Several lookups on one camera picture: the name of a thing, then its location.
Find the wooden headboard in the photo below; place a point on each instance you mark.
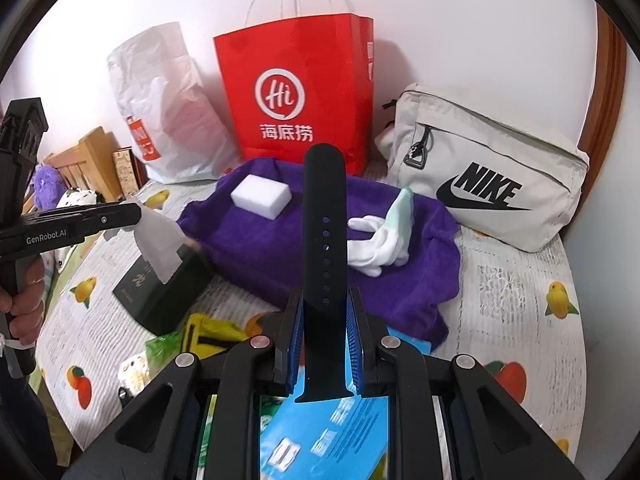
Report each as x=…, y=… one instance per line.
x=95, y=155

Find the lemon-print packet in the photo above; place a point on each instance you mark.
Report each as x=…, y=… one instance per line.
x=134, y=372

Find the white plastic bag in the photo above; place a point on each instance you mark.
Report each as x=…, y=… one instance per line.
x=165, y=110

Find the brown patterned box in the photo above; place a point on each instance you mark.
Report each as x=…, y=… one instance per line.
x=125, y=170

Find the brown wooden frame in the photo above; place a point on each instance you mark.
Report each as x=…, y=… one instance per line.
x=607, y=85

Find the red paper bag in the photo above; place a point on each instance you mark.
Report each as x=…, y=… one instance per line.
x=300, y=60

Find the blue tissue pack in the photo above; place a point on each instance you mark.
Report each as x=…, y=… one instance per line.
x=325, y=440

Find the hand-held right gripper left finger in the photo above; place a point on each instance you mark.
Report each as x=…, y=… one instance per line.
x=295, y=340

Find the grey sling bag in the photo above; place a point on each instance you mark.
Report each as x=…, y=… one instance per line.
x=475, y=135

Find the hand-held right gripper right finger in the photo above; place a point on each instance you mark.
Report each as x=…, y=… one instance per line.
x=356, y=345

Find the white tissue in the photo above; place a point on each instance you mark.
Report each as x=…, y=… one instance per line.
x=157, y=240

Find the purple fluffy toy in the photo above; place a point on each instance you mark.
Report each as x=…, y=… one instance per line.
x=47, y=182

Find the purple towel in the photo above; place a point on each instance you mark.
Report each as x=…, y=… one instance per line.
x=250, y=245

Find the person's left hand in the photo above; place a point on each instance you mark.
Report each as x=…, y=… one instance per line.
x=25, y=310

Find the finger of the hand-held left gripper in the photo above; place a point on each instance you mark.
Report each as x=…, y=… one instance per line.
x=110, y=217

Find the white glove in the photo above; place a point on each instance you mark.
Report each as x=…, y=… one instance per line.
x=372, y=255

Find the yellow pouch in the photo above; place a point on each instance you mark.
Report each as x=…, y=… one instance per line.
x=220, y=330

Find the white sponge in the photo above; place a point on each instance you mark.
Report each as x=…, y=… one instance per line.
x=260, y=195

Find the dark green tissue box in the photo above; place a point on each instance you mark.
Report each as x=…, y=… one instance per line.
x=150, y=295

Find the white black-spotted cloth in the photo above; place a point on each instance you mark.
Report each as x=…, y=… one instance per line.
x=75, y=197

